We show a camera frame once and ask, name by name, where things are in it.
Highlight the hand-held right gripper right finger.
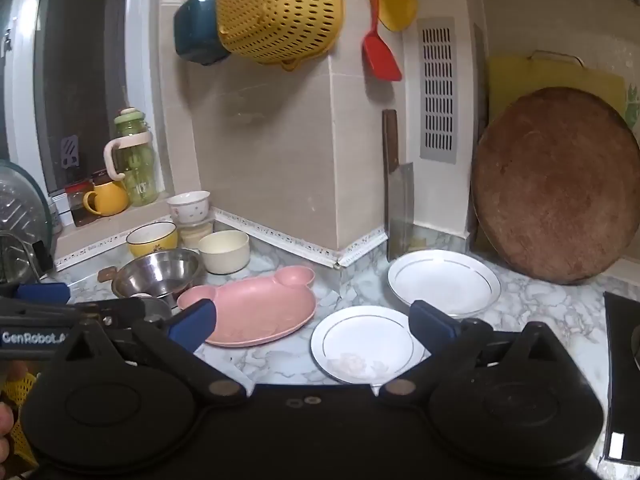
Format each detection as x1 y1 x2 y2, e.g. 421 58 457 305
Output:
377 299 577 404

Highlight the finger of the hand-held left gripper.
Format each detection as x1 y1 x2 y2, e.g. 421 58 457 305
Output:
0 282 71 307
65 299 173 332

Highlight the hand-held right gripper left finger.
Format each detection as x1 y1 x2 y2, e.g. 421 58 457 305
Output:
52 299 249 404

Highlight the deep white gold-rimmed plate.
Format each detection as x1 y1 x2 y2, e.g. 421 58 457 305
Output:
387 249 502 319

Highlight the stainless steel bowl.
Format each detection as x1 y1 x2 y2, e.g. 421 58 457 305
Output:
111 248 205 312

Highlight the pink bear-shaped plate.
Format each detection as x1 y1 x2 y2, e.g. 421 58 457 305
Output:
177 265 318 347

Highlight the cream bowl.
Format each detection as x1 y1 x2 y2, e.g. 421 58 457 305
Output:
198 230 250 275

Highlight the person's left hand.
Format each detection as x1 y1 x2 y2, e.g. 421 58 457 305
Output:
0 402 17 462

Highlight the yellow mesh basket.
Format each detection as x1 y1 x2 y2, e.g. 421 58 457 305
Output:
0 372 39 466

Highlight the yellow ceramic bowl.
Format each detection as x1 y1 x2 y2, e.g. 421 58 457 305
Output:
126 221 179 259

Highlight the clear plastic container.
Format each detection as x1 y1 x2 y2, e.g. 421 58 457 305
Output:
177 217 216 250

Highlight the red-lidded glass jar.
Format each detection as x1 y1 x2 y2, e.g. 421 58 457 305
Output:
65 182 99 227

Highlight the glass pot lid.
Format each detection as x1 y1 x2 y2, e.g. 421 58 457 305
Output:
0 160 57 286

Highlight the yellow mug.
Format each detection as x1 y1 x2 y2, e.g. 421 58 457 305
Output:
82 180 130 217

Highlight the white floral bowl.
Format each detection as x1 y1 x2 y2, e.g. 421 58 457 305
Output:
166 190 211 223

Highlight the green water bottle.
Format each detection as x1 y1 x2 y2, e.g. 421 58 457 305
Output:
103 107 160 207

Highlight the grey vent grille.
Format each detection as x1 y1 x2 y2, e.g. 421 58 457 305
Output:
417 17 458 164

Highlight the round wooden cutting board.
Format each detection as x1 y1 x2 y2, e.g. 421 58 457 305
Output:
470 86 640 286

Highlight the black gas stove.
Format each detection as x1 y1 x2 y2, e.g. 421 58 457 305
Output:
602 291 640 463

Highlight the window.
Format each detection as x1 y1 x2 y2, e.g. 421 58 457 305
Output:
0 0 176 197

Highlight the yellow plastic cutting board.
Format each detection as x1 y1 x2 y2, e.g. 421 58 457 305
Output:
487 50 628 128

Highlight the red silicone spatula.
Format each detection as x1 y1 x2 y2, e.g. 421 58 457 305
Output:
362 0 403 82

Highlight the teal enamel pot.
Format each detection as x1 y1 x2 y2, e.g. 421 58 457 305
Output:
173 0 232 67

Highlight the yellow perforated colander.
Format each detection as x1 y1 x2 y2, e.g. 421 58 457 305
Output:
216 0 344 71

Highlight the steel cleaver with wooden handle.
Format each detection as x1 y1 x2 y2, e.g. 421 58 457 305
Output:
382 109 415 263

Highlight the plant print wall sticker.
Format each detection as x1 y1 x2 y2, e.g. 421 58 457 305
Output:
622 85 640 127

